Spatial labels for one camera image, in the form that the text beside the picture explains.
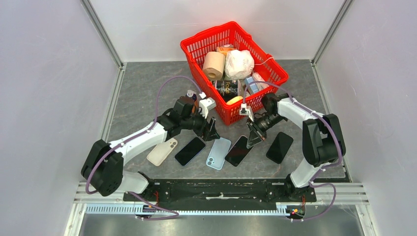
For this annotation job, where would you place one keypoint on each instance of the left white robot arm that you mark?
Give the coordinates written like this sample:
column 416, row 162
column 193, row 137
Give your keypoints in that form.
column 103, row 168

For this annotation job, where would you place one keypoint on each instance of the yellow sponge in basket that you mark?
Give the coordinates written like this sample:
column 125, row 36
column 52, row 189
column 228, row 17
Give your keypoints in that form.
column 234, row 100

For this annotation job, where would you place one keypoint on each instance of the aluminium frame rail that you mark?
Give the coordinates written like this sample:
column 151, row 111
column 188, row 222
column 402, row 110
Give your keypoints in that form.
column 346, row 4
column 102, row 32

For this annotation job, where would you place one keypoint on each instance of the orange box in basket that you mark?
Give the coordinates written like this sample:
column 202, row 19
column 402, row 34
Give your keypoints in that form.
column 225, row 49

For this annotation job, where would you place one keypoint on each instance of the blue box in basket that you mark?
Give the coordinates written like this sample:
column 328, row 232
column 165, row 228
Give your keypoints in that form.
column 251, row 87

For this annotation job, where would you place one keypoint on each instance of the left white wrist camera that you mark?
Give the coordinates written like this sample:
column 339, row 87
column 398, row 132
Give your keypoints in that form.
column 206, row 104

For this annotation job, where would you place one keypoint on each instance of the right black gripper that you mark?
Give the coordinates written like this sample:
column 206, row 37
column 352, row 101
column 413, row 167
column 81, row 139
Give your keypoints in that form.
column 253, row 139

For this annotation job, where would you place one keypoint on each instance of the orange label blue pump bottle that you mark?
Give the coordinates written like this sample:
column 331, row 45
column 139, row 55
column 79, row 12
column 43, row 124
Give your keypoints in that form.
column 192, row 94

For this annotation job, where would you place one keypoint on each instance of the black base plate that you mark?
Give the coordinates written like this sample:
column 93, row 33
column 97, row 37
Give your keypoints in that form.
column 223, row 194

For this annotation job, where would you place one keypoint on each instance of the blue phone with black screen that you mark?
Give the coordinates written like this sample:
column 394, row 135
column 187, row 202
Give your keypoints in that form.
column 190, row 151

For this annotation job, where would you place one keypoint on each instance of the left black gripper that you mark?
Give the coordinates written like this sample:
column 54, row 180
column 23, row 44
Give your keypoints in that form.
column 207, row 132

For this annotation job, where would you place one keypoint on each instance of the aluminium frame rail left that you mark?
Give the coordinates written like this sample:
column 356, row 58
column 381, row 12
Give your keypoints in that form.
column 102, row 32

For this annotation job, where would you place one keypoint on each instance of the black packet in basket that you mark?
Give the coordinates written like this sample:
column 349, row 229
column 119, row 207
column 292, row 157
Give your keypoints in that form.
column 228, row 89

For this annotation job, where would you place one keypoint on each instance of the black phone from blue case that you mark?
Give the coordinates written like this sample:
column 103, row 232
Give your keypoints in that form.
column 238, row 151

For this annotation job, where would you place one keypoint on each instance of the beige toilet paper roll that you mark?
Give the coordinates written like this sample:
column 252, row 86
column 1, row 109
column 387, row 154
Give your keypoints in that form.
column 213, row 66

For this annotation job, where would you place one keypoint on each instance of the aluminium frame rail right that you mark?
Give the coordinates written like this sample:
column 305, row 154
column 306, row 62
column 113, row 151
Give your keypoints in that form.
column 346, row 4

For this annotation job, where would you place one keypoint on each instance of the white plastic bag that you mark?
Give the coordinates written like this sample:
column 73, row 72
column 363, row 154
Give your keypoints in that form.
column 239, row 64

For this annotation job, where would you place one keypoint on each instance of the red plastic basket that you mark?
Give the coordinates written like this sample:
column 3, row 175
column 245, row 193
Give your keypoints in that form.
column 266, row 68

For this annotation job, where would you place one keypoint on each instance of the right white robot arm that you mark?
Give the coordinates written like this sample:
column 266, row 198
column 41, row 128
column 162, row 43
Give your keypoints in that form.
column 323, row 144

